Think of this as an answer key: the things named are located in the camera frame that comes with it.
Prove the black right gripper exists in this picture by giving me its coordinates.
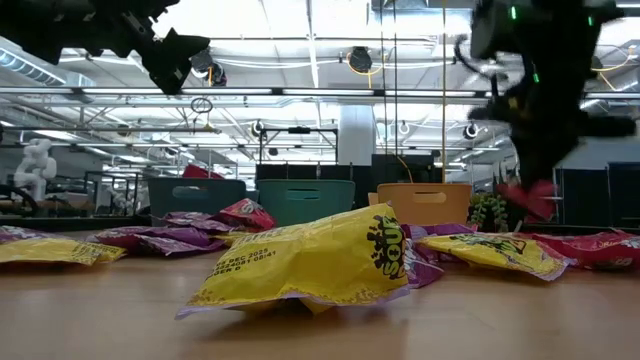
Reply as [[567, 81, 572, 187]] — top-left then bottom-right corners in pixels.
[[469, 24, 637, 191]]

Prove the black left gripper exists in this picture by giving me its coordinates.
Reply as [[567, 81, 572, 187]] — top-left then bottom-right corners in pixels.
[[87, 0, 211, 96]]

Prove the red Skittles candy pack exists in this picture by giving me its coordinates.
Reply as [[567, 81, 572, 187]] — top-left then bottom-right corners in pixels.
[[529, 230, 640, 272], [519, 230, 586, 245], [496, 178, 560, 222], [213, 198, 278, 232]]

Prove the yellow Sour Patch candy pack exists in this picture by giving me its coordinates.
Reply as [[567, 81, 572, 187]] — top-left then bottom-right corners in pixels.
[[0, 236, 127, 266], [174, 202, 414, 321], [214, 229, 266, 247], [417, 232, 576, 282]]

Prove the orange plastic bin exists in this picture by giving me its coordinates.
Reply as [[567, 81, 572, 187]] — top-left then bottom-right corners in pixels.
[[368, 182, 473, 227]]

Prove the dark blue plastic bin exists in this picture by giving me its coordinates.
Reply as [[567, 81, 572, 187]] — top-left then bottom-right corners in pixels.
[[146, 177, 247, 229]]

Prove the teal green plastic bin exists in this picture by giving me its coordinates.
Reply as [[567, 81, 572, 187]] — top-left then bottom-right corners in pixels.
[[256, 178, 357, 229]]

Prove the long ceiling light strip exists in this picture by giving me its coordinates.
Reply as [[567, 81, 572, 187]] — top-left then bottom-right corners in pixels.
[[0, 85, 640, 100]]

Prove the small potted succulent plant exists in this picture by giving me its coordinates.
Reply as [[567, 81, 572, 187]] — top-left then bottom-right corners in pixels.
[[467, 164, 526, 234]]

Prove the red box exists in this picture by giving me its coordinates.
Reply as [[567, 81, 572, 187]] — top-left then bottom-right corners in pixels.
[[181, 163, 226, 180]]

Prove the white robot figure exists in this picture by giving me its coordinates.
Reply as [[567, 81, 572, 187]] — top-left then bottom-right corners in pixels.
[[12, 138, 59, 202]]

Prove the white square column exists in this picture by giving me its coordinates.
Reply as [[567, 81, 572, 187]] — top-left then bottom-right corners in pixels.
[[338, 104, 376, 166]]

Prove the black partition wall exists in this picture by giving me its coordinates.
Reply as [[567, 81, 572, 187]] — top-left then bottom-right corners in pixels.
[[553, 160, 640, 229], [254, 153, 444, 209]]

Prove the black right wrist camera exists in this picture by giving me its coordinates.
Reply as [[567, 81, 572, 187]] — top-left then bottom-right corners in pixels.
[[468, 0, 524, 61]]

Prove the black metal rack frame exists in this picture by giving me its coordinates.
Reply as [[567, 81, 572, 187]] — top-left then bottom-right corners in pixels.
[[258, 126, 340, 166]]

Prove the silver ventilation duct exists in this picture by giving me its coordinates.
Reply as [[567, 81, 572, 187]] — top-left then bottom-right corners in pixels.
[[0, 47, 96, 89]]

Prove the black hanging cable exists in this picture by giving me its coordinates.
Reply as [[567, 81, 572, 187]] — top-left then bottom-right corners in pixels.
[[381, 0, 388, 156], [392, 0, 399, 156]]

